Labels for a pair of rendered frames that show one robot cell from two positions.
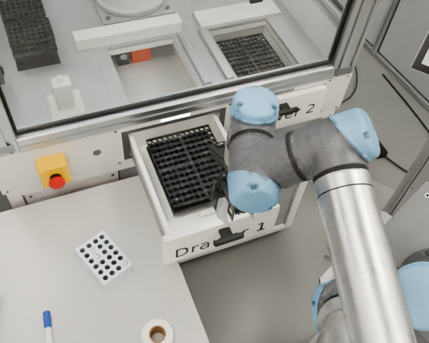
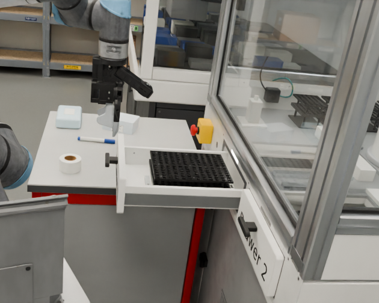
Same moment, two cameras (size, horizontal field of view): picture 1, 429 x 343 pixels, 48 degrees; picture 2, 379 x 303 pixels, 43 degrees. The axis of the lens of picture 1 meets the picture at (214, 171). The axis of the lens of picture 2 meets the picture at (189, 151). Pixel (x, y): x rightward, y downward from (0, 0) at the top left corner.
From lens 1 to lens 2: 1.62 m
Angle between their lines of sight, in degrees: 79
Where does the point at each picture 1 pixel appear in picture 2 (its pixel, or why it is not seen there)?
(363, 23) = (318, 192)
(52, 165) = (203, 121)
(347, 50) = (303, 223)
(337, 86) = (290, 281)
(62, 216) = not seen: hidden behind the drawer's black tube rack
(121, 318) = (94, 161)
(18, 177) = not seen: hidden behind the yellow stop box
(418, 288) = not seen: outside the picture
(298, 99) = (262, 237)
